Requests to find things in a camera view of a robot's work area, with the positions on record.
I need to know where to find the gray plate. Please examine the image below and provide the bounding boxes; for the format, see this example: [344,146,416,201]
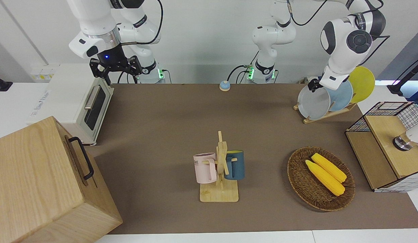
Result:
[297,86,331,120]

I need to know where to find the yellow corn cob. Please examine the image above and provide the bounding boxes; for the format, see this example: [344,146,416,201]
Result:
[305,159,346,196]
[311,153,347,184]

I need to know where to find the dark blue mug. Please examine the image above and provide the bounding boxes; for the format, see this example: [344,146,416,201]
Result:
[224,150,245,181]

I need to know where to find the yellow plate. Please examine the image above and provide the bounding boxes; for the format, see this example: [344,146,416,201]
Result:
[347,66,376,104]

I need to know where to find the wooden box with black handle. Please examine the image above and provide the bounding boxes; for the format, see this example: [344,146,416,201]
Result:
[0,116,124,243]

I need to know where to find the wooden mug tree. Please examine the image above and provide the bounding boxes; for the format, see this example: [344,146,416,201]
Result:
[199,131,239,203]

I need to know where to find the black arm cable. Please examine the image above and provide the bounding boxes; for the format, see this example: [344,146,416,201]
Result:
[287,0,329,27]
[120,0,163,46]

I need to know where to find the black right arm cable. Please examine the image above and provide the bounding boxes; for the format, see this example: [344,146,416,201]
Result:
[120,0,163,46]

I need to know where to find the white power strip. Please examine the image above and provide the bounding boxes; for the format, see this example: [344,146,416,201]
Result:
[30,64,60,82]

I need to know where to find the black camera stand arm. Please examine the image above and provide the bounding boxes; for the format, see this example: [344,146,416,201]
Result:
[387,55,418,97]

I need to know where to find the black base cables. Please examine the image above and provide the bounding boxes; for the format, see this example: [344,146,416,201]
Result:
[227,50,261,84]

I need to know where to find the white toaster oven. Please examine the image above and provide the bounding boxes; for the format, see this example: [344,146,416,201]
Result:
[26,63,114,146]

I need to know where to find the brown wicker basket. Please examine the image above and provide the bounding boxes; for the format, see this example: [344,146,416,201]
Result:
[287,146,356,212]

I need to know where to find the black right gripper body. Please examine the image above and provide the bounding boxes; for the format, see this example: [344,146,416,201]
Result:
[90,44,142,78]

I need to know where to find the white cylindrical grinder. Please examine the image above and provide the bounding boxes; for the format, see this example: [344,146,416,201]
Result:
[393,119,418,152]

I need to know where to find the wire basket with wooden shelf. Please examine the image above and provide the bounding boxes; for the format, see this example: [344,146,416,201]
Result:
[345,101,418,193]

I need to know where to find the light blue plate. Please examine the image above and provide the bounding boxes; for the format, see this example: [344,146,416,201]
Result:
[325,79,354,112]

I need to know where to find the black camera stand clamp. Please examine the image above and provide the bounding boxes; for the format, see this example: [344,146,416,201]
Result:
[0,72,13,93]

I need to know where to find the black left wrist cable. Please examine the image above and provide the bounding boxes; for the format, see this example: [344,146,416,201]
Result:
[359,0,391,67]

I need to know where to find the pink mug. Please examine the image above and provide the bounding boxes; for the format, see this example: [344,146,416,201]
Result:
[193,152,218,185]

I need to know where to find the wooden plate rack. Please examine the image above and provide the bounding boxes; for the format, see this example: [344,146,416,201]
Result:
[293,102,358,125]

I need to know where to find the brown table mat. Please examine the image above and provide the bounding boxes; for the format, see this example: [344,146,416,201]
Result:
[83,83,418,235]

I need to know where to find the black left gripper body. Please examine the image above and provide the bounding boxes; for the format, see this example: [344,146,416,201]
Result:
[310,77,326,91]

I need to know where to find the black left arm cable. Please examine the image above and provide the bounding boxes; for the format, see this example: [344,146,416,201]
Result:
[287,0,329,27]

